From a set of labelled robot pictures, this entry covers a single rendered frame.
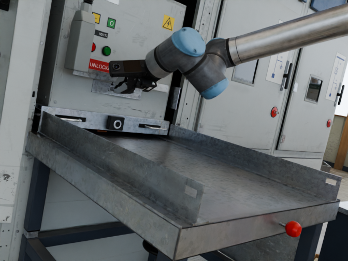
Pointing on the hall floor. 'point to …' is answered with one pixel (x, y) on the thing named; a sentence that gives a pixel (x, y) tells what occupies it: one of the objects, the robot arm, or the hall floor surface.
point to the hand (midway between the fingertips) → (114, 89)
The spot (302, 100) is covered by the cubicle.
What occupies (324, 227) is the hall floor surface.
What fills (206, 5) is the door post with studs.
